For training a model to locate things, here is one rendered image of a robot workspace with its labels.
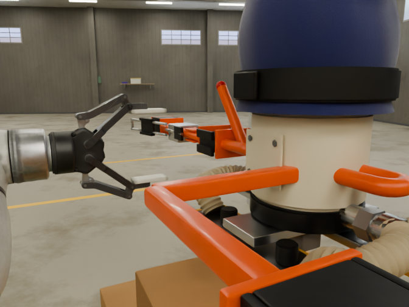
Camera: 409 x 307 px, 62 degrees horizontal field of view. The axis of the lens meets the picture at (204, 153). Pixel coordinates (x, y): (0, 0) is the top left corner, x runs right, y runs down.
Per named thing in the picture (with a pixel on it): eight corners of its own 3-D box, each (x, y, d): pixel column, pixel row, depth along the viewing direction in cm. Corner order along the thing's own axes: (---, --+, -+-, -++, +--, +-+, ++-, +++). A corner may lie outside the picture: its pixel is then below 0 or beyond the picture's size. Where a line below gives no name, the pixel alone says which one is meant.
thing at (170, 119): (184, 134, 103) (183, 117, 102) (160, 136, 99) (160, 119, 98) (173, 131, 110) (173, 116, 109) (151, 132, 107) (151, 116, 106)
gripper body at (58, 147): (45, 127, 61) (98, 124, 66) (49, 172, 63) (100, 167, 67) (48, 131, 55) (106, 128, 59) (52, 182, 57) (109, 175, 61)
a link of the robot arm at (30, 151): (15, 176, 61) (51, 173, 64) (14, 190, 53) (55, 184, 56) (10, 127, 59) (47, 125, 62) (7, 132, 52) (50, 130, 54)
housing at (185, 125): (200, 141, 91) (199, 124, 90) (176, 143, 88) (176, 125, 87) (189, 137, 97) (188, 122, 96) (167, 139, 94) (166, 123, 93)
